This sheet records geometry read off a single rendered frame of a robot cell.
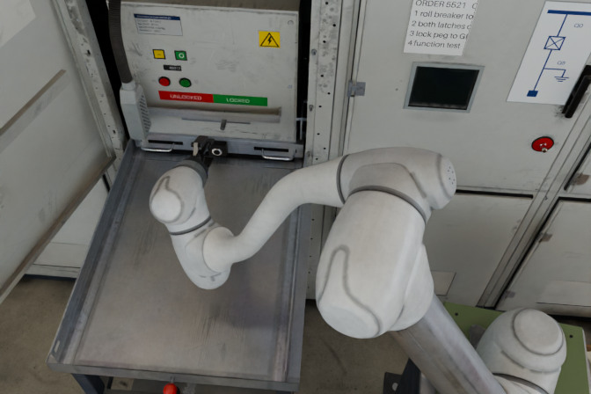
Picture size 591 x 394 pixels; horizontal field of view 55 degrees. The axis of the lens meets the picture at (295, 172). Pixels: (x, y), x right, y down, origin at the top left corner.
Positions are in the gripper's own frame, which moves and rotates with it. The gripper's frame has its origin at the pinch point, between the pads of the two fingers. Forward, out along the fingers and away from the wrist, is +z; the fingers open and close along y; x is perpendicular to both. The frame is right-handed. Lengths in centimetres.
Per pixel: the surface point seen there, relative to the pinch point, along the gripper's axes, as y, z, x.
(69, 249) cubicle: 59, 47, -65
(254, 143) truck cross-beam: 2.2, 18.9, 11.1
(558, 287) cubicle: 59, 47, 127
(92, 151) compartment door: 6.3, 11.9, -37.9
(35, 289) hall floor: 86, 57, -86
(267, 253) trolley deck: 26.0, -8.1, 19.1
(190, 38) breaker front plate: -31.0, 1.0, -4.8
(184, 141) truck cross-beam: 3.1, 19.4, -11.3
